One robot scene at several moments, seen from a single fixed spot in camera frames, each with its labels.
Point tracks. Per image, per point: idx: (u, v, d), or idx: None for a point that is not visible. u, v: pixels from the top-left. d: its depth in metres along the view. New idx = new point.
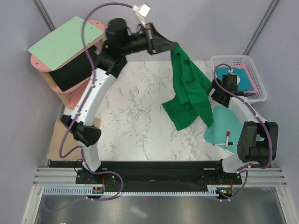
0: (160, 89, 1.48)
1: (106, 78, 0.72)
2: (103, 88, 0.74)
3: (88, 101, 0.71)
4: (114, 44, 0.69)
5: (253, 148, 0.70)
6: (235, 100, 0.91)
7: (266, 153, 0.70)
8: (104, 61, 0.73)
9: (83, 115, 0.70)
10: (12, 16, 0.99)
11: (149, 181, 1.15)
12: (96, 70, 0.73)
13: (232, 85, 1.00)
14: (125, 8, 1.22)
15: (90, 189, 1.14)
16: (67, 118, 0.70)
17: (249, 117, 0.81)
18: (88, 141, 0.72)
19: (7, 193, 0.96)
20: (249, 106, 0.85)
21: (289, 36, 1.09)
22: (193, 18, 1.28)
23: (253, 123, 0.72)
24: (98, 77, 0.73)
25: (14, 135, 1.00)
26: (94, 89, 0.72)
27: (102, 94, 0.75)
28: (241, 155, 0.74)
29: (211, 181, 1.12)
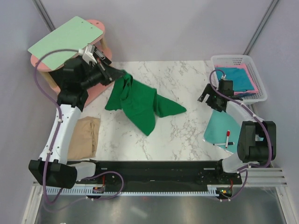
0: (160, 89, 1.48)
1: (73, 111, 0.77)
2: (71, 122, 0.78)
3: (58, 138, 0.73)
4: (73, 80, 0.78)
5: (253, 148, 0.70)
6: (232, 103, 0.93)
7: (266, 152, 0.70)
8: (67, 97, 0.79)
9: (56, 152, 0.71)
10: (11, 15, 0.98)
11: (149, 181, 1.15)
12: (60, 107, 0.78)
13: (229, 90, 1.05)
14: (125, 8, 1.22)
15: (90, 189, 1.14)
16: (38, 163, 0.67)
17: (246, 117, 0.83)
18: (66, 182, 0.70)
19: (7, 193, 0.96)
20: (245, 108, 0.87)
21: (289, 36, 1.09)
22: (194, 17, 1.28)
23: (252, 123, 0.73)
24: (64, 112, 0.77)
25: (14, 135, 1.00)
26: (61, 124, 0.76)
27: (71, 129, 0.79)
28: (241, 156, 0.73)
29: (211, 180, 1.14)
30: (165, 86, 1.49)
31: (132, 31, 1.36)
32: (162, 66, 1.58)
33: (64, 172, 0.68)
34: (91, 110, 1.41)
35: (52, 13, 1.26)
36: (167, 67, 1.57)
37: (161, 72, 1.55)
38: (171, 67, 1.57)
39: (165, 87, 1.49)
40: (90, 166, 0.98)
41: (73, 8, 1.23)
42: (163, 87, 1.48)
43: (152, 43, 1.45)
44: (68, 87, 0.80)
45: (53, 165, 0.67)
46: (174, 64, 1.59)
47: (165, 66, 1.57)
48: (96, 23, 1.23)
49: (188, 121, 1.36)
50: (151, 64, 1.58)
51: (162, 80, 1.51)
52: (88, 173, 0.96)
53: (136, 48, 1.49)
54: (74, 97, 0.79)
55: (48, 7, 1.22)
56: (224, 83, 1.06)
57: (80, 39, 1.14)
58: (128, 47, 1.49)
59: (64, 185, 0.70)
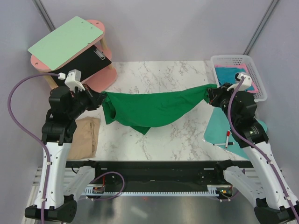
0: (160, 89, 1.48)
1: (61, 150, 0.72)
2: (62, 159, 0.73)
3: (50, 183, 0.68)
4: (59, 109, 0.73)
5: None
6: (256, 153, 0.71)
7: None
8: (53, 131, 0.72)
9: (51, 198, 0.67)
10: (11, 15, 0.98)
11: (149, 181, 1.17)
12: (47, 146, 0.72)
13: (251, 115, 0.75)
14: (125, 8, 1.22)
15: (90, 189, 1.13)
16: (33, 211, 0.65)
17: (278, 200, 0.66)
18: (67, 218, 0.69)
19: (7, 194, 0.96)
20: (276, 172, 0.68)
21: (289, 36, 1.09)
22: (194, 18, 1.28)
23: (287, 215, 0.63)
24: (52, 151, 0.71)
25: (15, 135, 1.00)
26: (51, 166, 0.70)
27: (63, 166, 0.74)
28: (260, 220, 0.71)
29: (211, 181, 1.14)
30: (165, 86, 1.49)
31: (133, 31, 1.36)
32: (162, 66, 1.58)
33: (63, 212, 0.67)
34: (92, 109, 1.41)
35: (52, 13, 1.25)
36: (167, 67, 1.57)
37: (161, 72, 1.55)
38: (171, 67, 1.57)
39: (165, 87, 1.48)
40: (90, 173, 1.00)
41: (73, 8, 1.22)
42: (163, 87, 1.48)
43: (152, 43, 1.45)
44: (55, 118, 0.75)
45: (49, 212, 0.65)
46: (174, 64, 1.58)
47: (165, 67, 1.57)
48: (97, 23, 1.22)
49: (188, 121, 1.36)
50: (151, 64, 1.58)
51: (162, 80, 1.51)
52: (89, 179, 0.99)
53: (136, 47, 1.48)
54: (61, 129, 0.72)
55: (48, 7, 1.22)
56: (245, 108, 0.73)
57: (80, 38, 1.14)
58: (128, 47, 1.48)
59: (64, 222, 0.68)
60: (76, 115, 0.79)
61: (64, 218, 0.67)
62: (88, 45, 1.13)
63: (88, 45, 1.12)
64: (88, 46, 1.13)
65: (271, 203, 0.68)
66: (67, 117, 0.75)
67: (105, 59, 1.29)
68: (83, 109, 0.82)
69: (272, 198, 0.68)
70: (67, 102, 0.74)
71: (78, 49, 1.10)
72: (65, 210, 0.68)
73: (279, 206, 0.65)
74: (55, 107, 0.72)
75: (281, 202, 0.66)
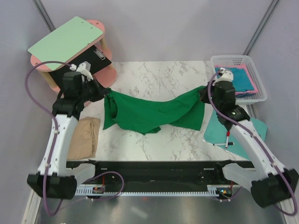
0: (160, 89, 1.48)
1: (69, 121, 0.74)
2: (68, 132, 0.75)
3: (56, 150, 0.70)
4: (71, 88, 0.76)
5: (275, 199, 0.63)
6: (240, 129, 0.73)
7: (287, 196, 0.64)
8: (62, 107, 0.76)
9: (54, 164, 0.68)
10: (11, 15, 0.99)
11: (149, 181, 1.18)
12: (56, 117, 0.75)
13: (231, 100, 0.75)
14: (125, 8, 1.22)
15: (90, 189, 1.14)
16: (36, 176, 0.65)
17: (265, 168, 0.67)
18: (67, 193, 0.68)
19: (7, 193, 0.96)
20: (260, 143, 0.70)
21: (289, 36, 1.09)
22: (194, 18, 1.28)
23: (274, 179, 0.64)
24: (60, 122, 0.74)
25: (14, 135, 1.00)
26: (58, 135, 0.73)
27: (68, 140, 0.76)
28: (258, 202, 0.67)
29: (211, 181, 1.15)
30: (165, 86, 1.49)
31: (132, 31, 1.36)
32: (162, 66, 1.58)
33: (65, 183, 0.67)
34: (92, 109, 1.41)
35: (52, 14, 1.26)
36: (167, 67, 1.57)
37: (161, 72, 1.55)
38: (171, 67, 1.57)
39: (165, 87, 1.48)
40: (91, 169, 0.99)
41: (73, 8, 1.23)
42: (163, 87, 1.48)
43: (152, 43, 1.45)
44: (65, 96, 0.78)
45: (53, 179, 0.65)
46: (174, 64, 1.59)
47: (165, 67, 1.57)
48: (96, 23, 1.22)
49: None
50: (151, 64, 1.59)
51: (162, 81, 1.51)
52: (88, 175, 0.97)
53: (136, 48, 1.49)
54: (71, 105, 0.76)
55: (48, 7, 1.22)
56: (225, 92, 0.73)
57: (80, 39, 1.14)
58: (128, 48, 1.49)
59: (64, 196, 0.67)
60: (83, 99, 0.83)
61: (66, 192, 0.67)
62: (88, 45, 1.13)
63: (88, 45, 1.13)
64: (88, 46, 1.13)
65: (261, 175, 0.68)
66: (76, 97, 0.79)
67: (105, 59, 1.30)
68: (89, 96, 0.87)
69: (261, 169, 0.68)
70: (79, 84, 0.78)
71: (78, 49, 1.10)
72: (67, 184, 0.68)
73: (267, 174, 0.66)
74: (68, 86, 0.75)
75: (270, 170, 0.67)
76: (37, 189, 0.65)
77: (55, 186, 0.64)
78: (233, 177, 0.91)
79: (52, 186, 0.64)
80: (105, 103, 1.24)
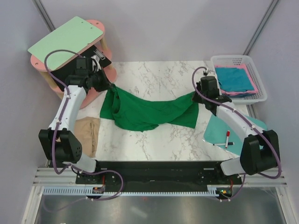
0: (160, 89, 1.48)
1: (80, 90, 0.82)
2: (78, 100, 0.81)
3: (67, 110, 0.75)
4: (82, 68, 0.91)
5: (259, 161, 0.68)
6: (223, 108, 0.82)
7: (272, 160, 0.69)
8: (72, 80, 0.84)
9: (65, 122, 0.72)
10: (12, 15, 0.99)
11: (149, 181, 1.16)
12: (68, 87, 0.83)
13: (215, 90, 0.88)
14: (125, 8, 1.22)
15: (90, 189, 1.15)
16: (47, 131, 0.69)
17: (245, 130, 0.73)
18: (74, 151, 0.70)
19: (7, 193, 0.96)
20: (240, 115, 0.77)
21: (289, 36, 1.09)
22: (194, 18, 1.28)
23: (254, 137, 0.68)
24: (72, 91, 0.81)
25: (14, 135, 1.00)
26: (70, 100, 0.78)
27: (77, 108, 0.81)
28: (247, 170, 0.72)
29: (211, 181, 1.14)
30: (165, 86, 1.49)
31: (132, 31, 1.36)
32: (162, 66, 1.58)
33: (73, 140, 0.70)
34: (91, 109, 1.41)
35: (52, 14, 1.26)
36: (167, 67, 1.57)
37: (161, 72, 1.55)
38: (171, 67, 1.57)
39: (165, 87, 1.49)
40: (92, 163, 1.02)
41: (73, 8, 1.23)
42: (163, 87, 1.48)
43: (152, 43, 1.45)
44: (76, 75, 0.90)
45: (62, 131, 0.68)
46: (174, 64, 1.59)
47: (165, 67, 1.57)
48: (96, 23, 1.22)
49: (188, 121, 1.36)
50: (151, 64, 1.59)
51: (162, 81, 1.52)
52: (88, 169, 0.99)
53: (136, 47, 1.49)
54: (80, 80, 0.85)
55: (48, 7, 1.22)
56: (208, 82, 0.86)
57: (80, 39, 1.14)
58: (128, 47, 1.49)
59: (72, 154, 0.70)
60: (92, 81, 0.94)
61: (73, 148, 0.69)
62: (88, 45, 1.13)
63: (88, 46, 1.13)
64: (88, 46, 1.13)
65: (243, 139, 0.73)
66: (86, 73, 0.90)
67: (105, 59, 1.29)
68: (97, 81, 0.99)
69: (243, 134, 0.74)
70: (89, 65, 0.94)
71: (78, 49, 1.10)
72: (75, 143, 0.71)
73: (248, 135, 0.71)
74: (80, 64, 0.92)
75: (250, 131, 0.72)
76: (47, 143, 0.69)
77: (64, 140, 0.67)
78: (231, 169, 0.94)
79: (61, 139, 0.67)
80: (107, 97, 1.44)
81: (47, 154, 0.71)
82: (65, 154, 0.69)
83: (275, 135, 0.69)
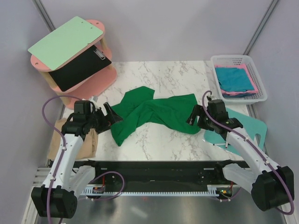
0: (160, 89, 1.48)
1: (76, 140, 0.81)
2: (74, 150, 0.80)
3: (62, 164, 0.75)
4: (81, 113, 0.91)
5: (272, 199, 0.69)
6: (234, 136, 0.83)
7: (284, 197, 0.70)
8: (70, 127, 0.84)
9: (59, 178, 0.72)
10: (11, 15, 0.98)
11: (149, 181, 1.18)
12: (65, 136, 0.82)
13: (224, 113, 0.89)
14: (125, 7, 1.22)
15: (90, 189, 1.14)
16: (41, 189, 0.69)
17: (259, 165, 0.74)
18: (67, 208, 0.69)
19: (7, 194, 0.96)
20: (253, 146, 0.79)
21: (289, 36, 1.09)
22: (194, 17, 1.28)
23: (269, 176, 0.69)
24: (68, 140, 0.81)
25: (14, 135, 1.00)
26: (65, 152, 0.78)
27: (74, 157, 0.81)
28: (261, 206, 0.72)
29: (210, 181, 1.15)
30: (165, 86, 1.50)
31: (132, 30, 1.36)
32: (162, 66, 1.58)
33: (67, 196, 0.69)
34: None
35: (52, 13, 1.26)
36: (167, 67, 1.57)
37: (161, 72, 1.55)
38: (171, 67, 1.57)
39: (165, 87, 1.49)
40: (90, 172, 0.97)
41: (73, 8, 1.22)
42: (163, 88, 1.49)
43: (152, 42, 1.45)
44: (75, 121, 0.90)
45: (56, 191, 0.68)
46: (174, 64, 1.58)
47: (165, 66, 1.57)
48: (97, 23, 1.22)
49: None
50: (151, 64, 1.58)
51: (162, 81, 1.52)
52: (89, 178, 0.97)
53: (136, 47, 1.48)
54: (77, 126, 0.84)
55: (48, 7, 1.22)
56: (215, 105, 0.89)
57: (80, 38, 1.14)
58: (128, 48, 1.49)
59: (66, 212, 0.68)
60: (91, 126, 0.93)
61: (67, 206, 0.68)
62: (88, 45, 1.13)
63: (88, 45, 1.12)
64: (88, 46, 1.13)
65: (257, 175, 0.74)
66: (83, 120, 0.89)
67: (105, 59, 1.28)
68: (96, 121, 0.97)
69: (257, 169, 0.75)
70: (88, 109, 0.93)
71: (79, 49, 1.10)
72: (69, 199, 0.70)
73: (261, 171, 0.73)
74: (78, 109, 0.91)
75: (263, 168, 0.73)
76: (40, 203, 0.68)
77: (58, 199, 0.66)
78: (234, 178, 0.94)
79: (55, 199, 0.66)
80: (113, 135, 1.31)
81: (40, 211, 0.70)
82: (58, 212, 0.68)
83: (290, 171, 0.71)
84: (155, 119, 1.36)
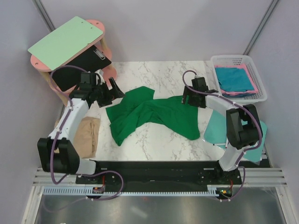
0: (160, 89, 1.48)
1: (83, 103, 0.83)
2: (80, 113, 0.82)
3: (68, 121, 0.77)
4: (87, 83, 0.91)
5: (242, 132, 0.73)
6: (210, 97, 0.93)
7: (255, 133, 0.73)
8: (77, 94, 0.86)
9: (65, 132, 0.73)
10: (11, 15, 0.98)
11: (149, 181, 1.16)
12: (72, 100, 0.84)
13: (204, 86, 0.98)
14: (124, 8, 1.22)
15: (90, 189, 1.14)
16: (46, 139, 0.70)
17: (227, 106, 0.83)
18: (71, 161, 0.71)
19: (7, 193, 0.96)
20: (224, 98, 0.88)
21: (289, 36, 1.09)
22: (194, 18, 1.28)
23: (234, 109, 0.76)
24: (75, 103, 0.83)
25: (14, 135, 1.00)
26: (72, 111, 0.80)
27: (78, 120, 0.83)
28: (234, 144, 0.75)
29: (211, 181, 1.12)
30: (165, 86, 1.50)
31: (132, 30, 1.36)
32: (162, 66, 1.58)
33: (71, 149, 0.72)
34: (92, 109, 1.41)
35: (52, 14, 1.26)
36: (167, 67, 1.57)
37: (161, 72, 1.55)
38: (171, 67, 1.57)
39: (165, 87, 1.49)
40: (91, 164, 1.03)
41: (73, 8, 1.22)
42: (163, 88, 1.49)
43: (152, 42, 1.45)
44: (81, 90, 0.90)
45: (61, 141, 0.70)
46: (174, 64, 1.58)
47: (165, 67, 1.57)
48: (96, 23, 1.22)
49: None
50: (151, 64, 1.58)
51: (162, 81, 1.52)
52: (88, 170, 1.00)
53: (136, 47, 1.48)
54: (83, 94, 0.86)
55: (48, 7, 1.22)
56: (197, 80, 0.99)
57: (80, 38, 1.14)
58: (128, 48, 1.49)
59: (69, 166, 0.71)
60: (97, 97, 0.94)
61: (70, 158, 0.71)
62: (88, 45, 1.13)
63: (88, 46, 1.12)
64: (88, 46, 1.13)
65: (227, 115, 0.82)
66: (89, 89, 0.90)
67: (105, 59, 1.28)
68: (101, 95, 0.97)
69: None
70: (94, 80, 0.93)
71: (78, 49, 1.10)
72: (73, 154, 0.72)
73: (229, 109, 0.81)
74: (84, 80, 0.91)
75: (231, 107, 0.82)
76: (45, 154, 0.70)
77: (63, 150, 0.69)
78: (228, 164, 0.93)
79: (60, 149, 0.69)
80: (113, 136, 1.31)
81: (44, 164, 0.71)
82: (62, 165, 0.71)
83: (253, 107, 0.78)
84: (155, 120, 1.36)
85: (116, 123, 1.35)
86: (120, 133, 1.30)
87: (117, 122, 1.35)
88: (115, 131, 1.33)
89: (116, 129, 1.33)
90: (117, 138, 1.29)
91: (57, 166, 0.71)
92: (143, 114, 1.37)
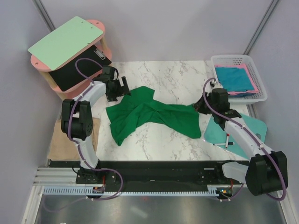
0: (160, 89, 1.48)
1: (103, 84, 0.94)
2: (99, 91, 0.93)
3: (90, 92, 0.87)
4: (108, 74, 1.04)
5: (265, 183, 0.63)
6: (231, 124, 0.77)
7: (278, 183, 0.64)
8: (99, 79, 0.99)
9: (86, 97, 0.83)
10: (12, 15, 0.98)
11: (149, 181, 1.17)
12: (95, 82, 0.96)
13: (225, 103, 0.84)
14: (125, 7, 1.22)
15: (90, 189, 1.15)
16: (69, 100, 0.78)
17: (252, 147, 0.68)
18: (87, 123, 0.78)
19: (8, 193, 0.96)
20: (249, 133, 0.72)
21: (289, 36, 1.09)
22: (194, 17, 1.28)
23: (261, 158, 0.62)
24: (96, 82, 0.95)
25: (14, 135, 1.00)
26: (93, 87, 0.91)
27: (97, 96, 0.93)
28: (254, 192, 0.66)
29: (210, 181, 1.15)
30: (165, 86, 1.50)
31: (133, 30, 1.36)
32: (162, 66, 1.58)
33: (89, 112, 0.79)
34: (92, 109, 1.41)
35: (52, 13, 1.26)
36: (167, 67, 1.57)
37: (161, 72, 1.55)
38: (171, 67, 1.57)
39: (165, 87, 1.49)
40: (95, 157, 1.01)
41: (73, 8, 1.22)
42: (163, 87, 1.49)
43: (153, 42, 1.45)
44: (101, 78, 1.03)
45: (82, 102, 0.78)
46: (174, 64, 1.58)
47: (165, 66, 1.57)
48: (97, 23, 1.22)
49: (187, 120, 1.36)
50: (151, 64, 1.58)
51: (162, 81, 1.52)
52: (92, 160, 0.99)
53: (136, 47, 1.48)
54: (104, 79, 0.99)
55: (48, 7, 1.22)
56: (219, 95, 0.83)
57: (80, 38, 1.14)
58: (128, 47, 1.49)
59: (85, 127, 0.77)
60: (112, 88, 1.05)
61: (87, 120, 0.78)
62: (88, 45, 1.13)
63: (88, 45, 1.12)
64: (88, 45, 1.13)
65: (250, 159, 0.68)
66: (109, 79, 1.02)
67: (105, 59, 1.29)
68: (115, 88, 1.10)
69: (250, 152, 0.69)
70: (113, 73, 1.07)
71: (78, 49, 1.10)
72: (89, 118, 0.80)
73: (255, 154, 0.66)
74: (105, 71, 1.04)
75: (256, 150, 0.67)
76: (66, 111, 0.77)
77: (82, 109, 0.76)
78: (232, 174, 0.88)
79: (80, 109, 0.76)
80: (114, 136, 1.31)
81: (63, 122, 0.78)
82: (78, 125, 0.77)
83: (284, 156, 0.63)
84: (155, 119, 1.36)
85: (116, 123, 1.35)
86: (121, 134, 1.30)
87: (117, 123, 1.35)
88: (114, 131, 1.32)
89: (117, 129, 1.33)
90: (117, 138, 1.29)
91: (74, 127, 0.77)
92: (143, 114, 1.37)
